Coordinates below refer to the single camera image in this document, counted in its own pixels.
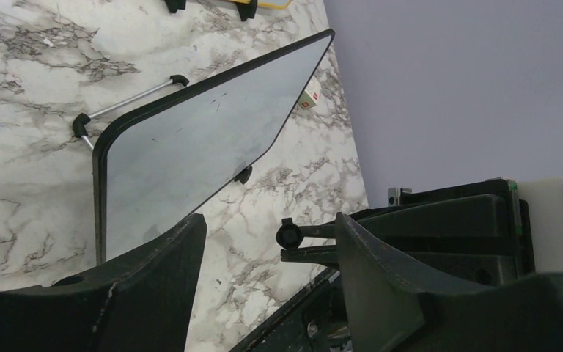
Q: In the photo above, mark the black white marker pen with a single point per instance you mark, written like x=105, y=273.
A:
x=291, y=235

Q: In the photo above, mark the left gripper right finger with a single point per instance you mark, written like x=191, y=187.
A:
x=397, y=303

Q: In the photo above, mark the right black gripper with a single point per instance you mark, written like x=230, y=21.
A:
x=479, y=232

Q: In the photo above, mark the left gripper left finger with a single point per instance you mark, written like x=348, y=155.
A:
x=139, y=301

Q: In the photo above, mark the black yellow-board stand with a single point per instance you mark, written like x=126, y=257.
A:
x=245, y=10

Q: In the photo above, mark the black aluminium base frame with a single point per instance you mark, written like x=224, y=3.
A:
x=314, y=319

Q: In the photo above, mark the silver black whiteboard stand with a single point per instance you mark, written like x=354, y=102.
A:
x=126, y=104

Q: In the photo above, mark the black framed whiteboard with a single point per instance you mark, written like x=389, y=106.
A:
x=266, y=89

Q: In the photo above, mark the white green eraser box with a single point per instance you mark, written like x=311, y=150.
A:
x=310, y=96

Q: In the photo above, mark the yellow framed whiteboard with writing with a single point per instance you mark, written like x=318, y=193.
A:
x=271, y=4

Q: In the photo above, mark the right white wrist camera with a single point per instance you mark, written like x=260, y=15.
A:
x=545, y=201

